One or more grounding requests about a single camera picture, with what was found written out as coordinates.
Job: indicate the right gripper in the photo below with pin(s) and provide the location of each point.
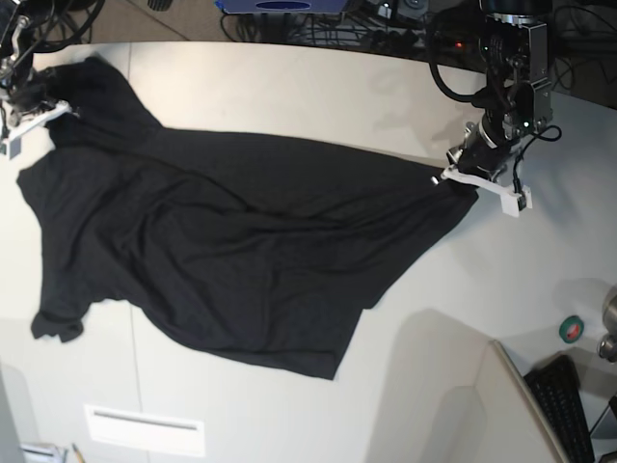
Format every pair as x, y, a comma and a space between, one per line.
28, 91

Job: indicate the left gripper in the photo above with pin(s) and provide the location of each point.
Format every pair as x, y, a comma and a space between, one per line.
485, 149

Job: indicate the black t-shirt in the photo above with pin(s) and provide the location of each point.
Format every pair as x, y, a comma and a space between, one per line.
260, 249

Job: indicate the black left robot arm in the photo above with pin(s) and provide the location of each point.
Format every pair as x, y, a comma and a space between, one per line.
512, 39

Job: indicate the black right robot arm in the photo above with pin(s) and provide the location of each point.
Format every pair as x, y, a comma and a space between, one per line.
29, 28

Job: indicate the green tape roll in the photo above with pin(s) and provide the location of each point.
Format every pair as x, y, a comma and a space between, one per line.
571, 329

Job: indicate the silver metal cylinder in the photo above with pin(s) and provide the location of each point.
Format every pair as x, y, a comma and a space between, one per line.
606, 347

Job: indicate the black keyboard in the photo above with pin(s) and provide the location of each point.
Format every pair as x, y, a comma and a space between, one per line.
555, 387

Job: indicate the blue box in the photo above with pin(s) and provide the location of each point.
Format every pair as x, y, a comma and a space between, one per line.
287, 6

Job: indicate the beige partition panel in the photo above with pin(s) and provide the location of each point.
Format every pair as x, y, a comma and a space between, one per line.
514, 428

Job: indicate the pencil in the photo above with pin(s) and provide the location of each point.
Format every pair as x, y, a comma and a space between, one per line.
78, 454

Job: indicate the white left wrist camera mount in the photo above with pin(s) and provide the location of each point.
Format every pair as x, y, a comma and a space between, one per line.
514, 198

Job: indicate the white cable grommet plate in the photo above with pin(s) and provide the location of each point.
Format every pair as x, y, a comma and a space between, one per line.
145, 432

